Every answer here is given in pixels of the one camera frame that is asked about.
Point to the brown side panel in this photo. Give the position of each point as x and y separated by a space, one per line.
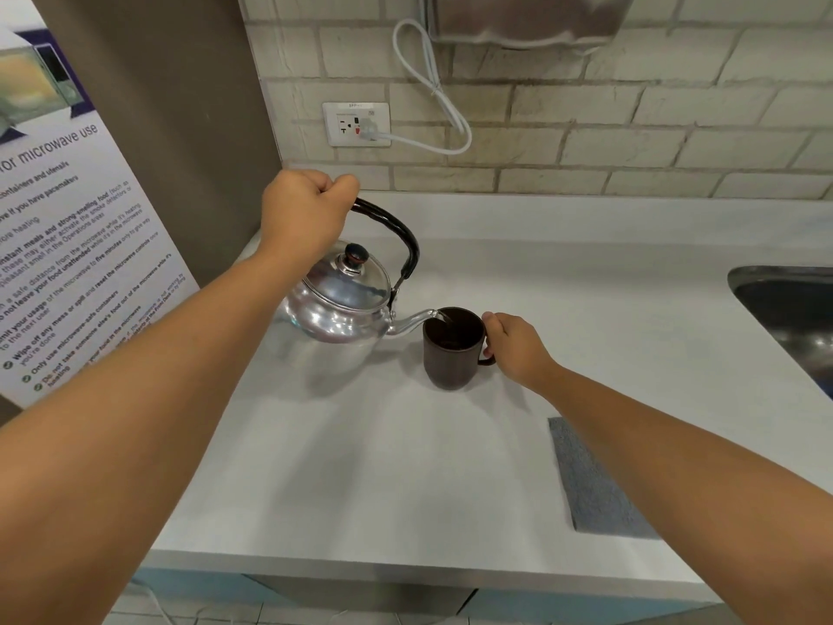
182 91

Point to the grey cleaning cloth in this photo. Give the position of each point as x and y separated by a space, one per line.
595 494

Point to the white wall socket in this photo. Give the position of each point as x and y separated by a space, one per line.
338 126

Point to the stainless steel wall dispenser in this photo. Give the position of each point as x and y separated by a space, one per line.
527 16

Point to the dark brown mug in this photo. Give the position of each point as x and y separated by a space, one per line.
449 371

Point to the stainless steel sink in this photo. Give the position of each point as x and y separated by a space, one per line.
794 318

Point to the white countertop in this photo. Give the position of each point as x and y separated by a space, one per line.
390 475

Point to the white power plug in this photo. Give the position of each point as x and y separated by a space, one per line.
369 130

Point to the purple and white safety poster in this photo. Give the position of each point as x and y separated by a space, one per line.
78 240

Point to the person's right hand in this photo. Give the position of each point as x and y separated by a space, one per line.
517 351

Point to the person's left hand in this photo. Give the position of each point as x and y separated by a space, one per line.
302 211

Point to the person's left forearm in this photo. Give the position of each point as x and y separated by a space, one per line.
130 410

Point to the silver metal kettle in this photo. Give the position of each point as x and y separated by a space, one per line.
338 305

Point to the person's right forearm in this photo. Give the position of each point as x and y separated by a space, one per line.
703 475

